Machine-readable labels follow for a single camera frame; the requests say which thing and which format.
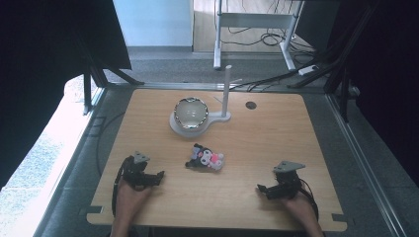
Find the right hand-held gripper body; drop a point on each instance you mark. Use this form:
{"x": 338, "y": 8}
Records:
{"x": 288, "y": 179}

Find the black curtain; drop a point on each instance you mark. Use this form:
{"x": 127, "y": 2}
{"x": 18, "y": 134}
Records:
{"x": 385, "y": 82}
{"x": 42, "y": 65}

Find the white stand with pole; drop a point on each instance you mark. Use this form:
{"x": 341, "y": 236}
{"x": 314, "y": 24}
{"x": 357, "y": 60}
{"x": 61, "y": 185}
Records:
{"x": 226, "y": 95}

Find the black pink white plush toy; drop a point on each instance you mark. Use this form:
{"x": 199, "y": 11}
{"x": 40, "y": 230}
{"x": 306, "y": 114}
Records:
{"x": 206, "y": 158}

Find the white metal desk frame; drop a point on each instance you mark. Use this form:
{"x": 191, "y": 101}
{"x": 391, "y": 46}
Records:
{"x": 253, "y": 19}

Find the white power strip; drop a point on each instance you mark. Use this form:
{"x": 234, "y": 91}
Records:
{"x": 308, "y": 69}

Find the dark round table grommet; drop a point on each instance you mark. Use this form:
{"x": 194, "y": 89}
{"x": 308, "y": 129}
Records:
{"x": 251, "y": 105}

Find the person's left hand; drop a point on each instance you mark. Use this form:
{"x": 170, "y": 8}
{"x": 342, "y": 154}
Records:
{"x": 130, "y": 197}

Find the clear glass bowl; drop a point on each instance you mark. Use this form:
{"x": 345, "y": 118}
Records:
{"x": 191, "y": 112}

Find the black tripod stand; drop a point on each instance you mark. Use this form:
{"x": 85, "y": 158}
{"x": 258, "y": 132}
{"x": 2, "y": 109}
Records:
{"x": 339, "y": 65}

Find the black metal stand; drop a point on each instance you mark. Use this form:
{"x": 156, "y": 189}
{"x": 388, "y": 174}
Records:
{"x": 95, "y": 75}

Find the person's right hand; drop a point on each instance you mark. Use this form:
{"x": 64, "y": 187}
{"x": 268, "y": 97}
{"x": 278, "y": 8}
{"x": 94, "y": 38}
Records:
{"x": 301, "y": 209}

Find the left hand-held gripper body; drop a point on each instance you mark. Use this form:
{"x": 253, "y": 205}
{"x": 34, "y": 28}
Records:
{"x": 134, "y": 171}

